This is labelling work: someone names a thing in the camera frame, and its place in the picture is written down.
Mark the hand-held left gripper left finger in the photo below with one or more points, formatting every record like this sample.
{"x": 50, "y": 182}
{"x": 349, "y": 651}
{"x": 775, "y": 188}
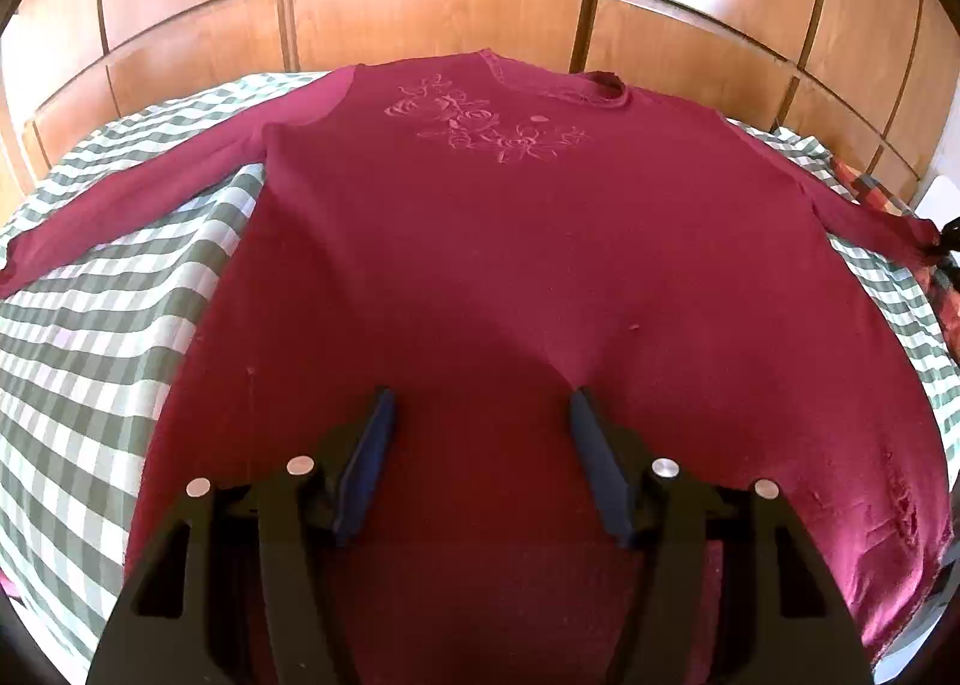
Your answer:
{"x": 367, "y": 452}

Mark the dark object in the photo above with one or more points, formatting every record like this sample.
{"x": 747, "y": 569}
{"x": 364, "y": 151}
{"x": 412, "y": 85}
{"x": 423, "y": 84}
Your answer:
{"x": 948, "y": 235}

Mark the maroon embroidered sweater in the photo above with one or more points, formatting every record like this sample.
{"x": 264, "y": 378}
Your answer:
{"x": 525, "y": 265}

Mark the red patterned cloth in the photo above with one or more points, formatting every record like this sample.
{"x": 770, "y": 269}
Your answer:
{"x": 941, "y": 295}

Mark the green white checked bedsheet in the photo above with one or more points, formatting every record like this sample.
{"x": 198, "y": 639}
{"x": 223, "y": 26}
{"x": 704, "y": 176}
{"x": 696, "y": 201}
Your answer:
{"x": 97, "y": 362}

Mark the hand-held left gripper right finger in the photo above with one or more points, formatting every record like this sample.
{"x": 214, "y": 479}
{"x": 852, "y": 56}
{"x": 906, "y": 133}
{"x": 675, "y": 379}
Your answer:
{"x": 596, "y": 452}

